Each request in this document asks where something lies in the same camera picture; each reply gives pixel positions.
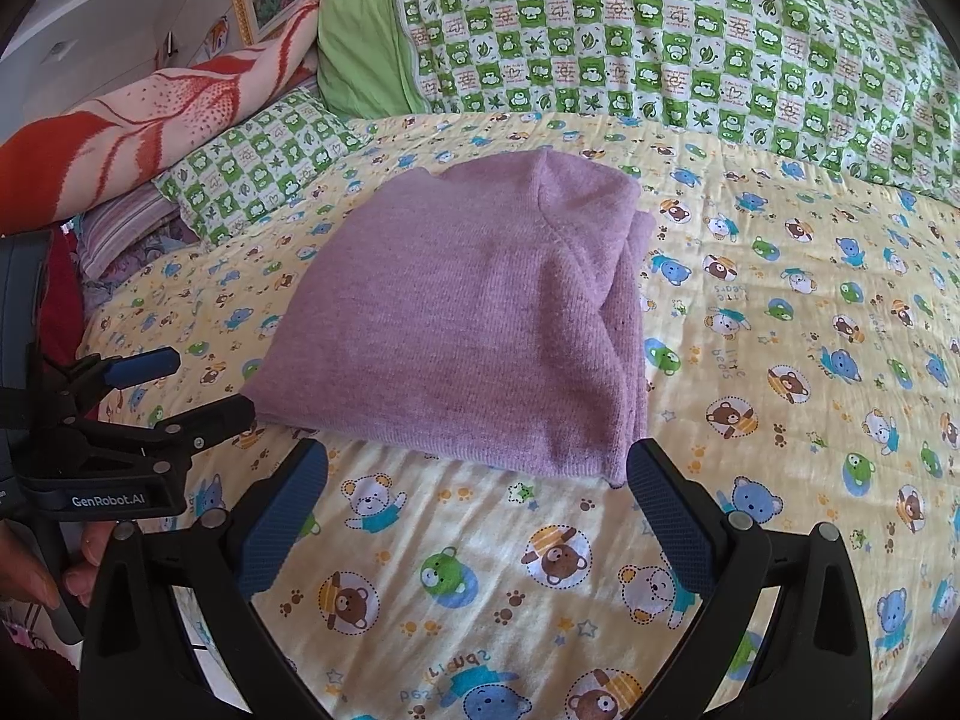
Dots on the yellow bear-print bed sheet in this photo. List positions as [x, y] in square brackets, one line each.
[787, 405]

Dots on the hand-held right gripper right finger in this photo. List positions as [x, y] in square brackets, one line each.
[675, 521]

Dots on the green checked quilt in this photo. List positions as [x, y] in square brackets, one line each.
[675, 37]

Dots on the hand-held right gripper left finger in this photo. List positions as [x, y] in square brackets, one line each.
[281, 525]

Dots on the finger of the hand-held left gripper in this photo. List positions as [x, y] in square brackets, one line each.
[202, 424]
[139, 369]

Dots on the plain green quilt lining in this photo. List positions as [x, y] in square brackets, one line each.
[360, 45]

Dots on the purple striped pillow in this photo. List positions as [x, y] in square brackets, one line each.
[124, 232]

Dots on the purple knit sweater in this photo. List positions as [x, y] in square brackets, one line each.
[465, 330]

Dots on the dark red cloth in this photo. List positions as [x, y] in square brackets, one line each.
[64, 300]

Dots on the green checked pillow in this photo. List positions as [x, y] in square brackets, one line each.
[251, 161]

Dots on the red patterned blanket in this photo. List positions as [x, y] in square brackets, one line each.
[127, 120]

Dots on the person's left hand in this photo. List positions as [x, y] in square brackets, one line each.
[30, 566]

